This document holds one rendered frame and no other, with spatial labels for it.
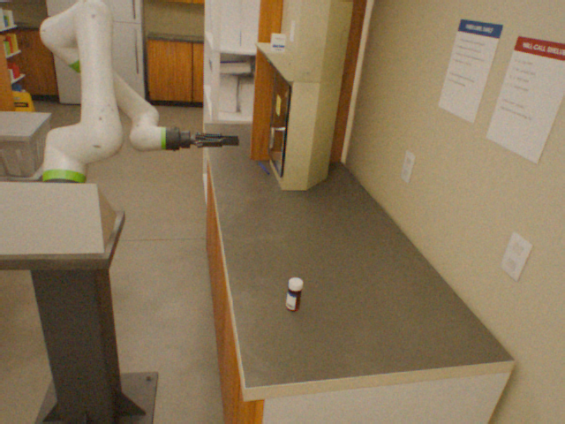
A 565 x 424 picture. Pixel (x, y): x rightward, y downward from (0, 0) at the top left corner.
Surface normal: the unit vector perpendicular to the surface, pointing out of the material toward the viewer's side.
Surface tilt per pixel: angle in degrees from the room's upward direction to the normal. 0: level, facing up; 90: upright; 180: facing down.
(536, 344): 90
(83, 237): 90
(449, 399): 90
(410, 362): 0
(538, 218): 90
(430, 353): 0
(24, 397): 0
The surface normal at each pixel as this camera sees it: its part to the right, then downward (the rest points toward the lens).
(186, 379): 0.10, -0.89
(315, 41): 0.20, 0.47
